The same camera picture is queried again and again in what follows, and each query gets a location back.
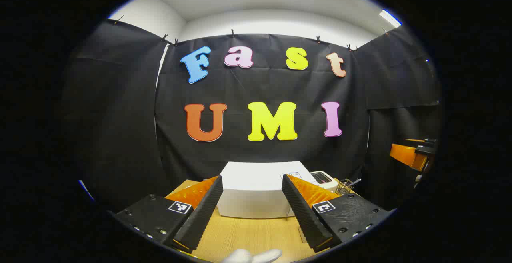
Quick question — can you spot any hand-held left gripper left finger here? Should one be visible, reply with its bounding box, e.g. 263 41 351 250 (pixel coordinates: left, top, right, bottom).
114 176 223 253

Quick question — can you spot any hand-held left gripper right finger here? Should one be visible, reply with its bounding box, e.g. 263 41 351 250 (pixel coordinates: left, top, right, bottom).
281 174 391 253

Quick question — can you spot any white microwave oven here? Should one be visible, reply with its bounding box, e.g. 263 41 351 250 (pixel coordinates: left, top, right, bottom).
216 161 320 219

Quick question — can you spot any white toaster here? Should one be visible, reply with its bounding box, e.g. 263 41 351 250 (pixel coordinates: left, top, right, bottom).
310 171 339 193

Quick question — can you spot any blurry white object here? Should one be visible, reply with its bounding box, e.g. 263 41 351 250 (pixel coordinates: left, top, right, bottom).
221 249 283 263

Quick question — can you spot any ceiling light panel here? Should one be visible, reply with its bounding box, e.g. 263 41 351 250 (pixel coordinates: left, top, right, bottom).
379 9 402 28

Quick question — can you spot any wire mesh basket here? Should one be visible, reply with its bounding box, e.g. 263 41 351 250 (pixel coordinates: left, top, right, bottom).
335 179 356 196

